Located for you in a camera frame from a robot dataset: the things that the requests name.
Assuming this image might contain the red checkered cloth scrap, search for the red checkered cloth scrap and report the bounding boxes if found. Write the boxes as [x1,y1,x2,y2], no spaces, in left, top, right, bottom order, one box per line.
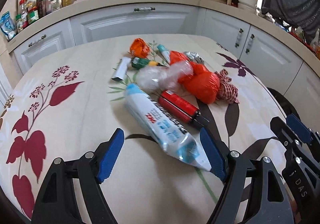
[215,69,239,104]

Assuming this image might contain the blue white toothpaste tube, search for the blue white toothpaste tube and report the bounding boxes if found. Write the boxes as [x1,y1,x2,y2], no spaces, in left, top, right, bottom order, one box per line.
[124,84,212,171]

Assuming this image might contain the white paper box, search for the white paper box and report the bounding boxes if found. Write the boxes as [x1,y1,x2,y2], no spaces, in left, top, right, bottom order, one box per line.
[111,57,131,82]

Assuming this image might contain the large orange plastic bag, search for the large orange plastic bag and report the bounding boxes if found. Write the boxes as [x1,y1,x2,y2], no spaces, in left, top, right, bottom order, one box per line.
[170,51,220,104]

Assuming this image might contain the red black spray can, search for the red black spray can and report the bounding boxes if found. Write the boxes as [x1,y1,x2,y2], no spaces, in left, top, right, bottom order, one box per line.
[158,90,209,130]

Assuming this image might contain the clear plastic bag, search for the clear plastic bag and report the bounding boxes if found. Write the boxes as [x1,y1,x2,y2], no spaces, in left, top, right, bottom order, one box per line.
[136,60,193,93]

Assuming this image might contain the green yellow small bottle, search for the green yellow small bottle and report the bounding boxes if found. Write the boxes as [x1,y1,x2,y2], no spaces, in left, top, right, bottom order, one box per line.
[131,57,163,70]

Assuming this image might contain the aluminium foil ball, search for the aluminium foil ball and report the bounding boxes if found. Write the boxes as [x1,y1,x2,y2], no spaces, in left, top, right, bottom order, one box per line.
[183,51,204,65]

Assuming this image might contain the small orange wrapper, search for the small orange wrapper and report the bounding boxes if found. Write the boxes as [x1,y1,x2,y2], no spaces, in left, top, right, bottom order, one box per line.
[130,38,150,58]

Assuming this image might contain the small teal white tube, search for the small teal white tube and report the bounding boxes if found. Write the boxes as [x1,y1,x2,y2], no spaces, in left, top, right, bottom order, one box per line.
[157,44,170,64]

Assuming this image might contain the black trash bin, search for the black trash bin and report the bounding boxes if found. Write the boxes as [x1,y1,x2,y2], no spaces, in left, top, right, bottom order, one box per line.
[267,87,300,119]

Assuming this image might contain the floral tablecloth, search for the floral tablecloth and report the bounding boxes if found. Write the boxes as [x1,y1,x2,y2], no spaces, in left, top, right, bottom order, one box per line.
[1,34,285,223]

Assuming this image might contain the stacked white bowls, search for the stacked white bowls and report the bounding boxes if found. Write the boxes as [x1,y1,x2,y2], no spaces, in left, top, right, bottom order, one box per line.
[238,0,256,13]

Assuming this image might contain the blue white snack bag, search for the blue white snack bag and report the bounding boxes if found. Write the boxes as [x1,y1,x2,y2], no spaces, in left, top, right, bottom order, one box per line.
[0,11,17,41]

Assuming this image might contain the cabinet door handle right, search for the cabinet door handle right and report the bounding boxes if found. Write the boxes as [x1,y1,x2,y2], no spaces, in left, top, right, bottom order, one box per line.
[245,34,255,54]

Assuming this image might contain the cabinet door handle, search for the cabinet door handle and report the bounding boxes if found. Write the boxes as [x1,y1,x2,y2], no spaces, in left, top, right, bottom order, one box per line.
[245,34,255,54]
[235,28,244,48]

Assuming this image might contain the cabinet door handle left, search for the cabinet door handle left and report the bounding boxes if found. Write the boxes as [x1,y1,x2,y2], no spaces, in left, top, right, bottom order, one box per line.
[235,28,244,48]

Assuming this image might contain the drawer handle left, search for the drawer handle left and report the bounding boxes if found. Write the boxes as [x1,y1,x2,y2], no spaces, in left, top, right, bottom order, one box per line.
[28,34,47,47]

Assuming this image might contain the drawer handle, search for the drawer handle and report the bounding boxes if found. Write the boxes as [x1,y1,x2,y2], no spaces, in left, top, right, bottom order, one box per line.
[28,34,47,47]
[134,7,156,12]

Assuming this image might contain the drawer handle centre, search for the drawer handle centre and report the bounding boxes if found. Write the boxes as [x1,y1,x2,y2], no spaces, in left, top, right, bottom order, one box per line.
[134,7,156,12]

